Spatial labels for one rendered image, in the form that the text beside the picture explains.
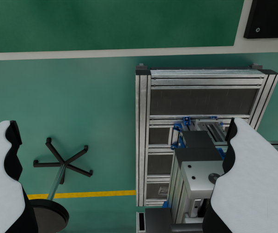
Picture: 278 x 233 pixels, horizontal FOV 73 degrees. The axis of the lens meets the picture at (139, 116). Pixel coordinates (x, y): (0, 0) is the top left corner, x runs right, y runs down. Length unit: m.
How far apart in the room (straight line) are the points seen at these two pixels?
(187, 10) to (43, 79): 1.15
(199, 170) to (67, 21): 0.49
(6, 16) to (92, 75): 0.85
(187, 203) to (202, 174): 0.08
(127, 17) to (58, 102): 1.11
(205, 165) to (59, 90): 1.18
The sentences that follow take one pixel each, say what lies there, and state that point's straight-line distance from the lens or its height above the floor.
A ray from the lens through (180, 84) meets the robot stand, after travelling 1.15.
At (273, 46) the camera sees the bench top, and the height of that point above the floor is 0.75.
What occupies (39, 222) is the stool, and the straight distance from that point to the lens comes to 1.55.
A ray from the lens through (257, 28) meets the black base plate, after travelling 0.57.
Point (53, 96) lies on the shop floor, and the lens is 1.51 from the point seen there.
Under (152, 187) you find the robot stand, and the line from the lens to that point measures 1.74.
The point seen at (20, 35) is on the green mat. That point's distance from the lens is 0.58.
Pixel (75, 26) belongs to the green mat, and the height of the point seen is 0.75.
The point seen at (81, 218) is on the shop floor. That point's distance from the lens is 2.59.
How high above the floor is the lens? 1.26
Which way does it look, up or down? 58 degrees down
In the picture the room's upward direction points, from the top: 176 degrees clockwise
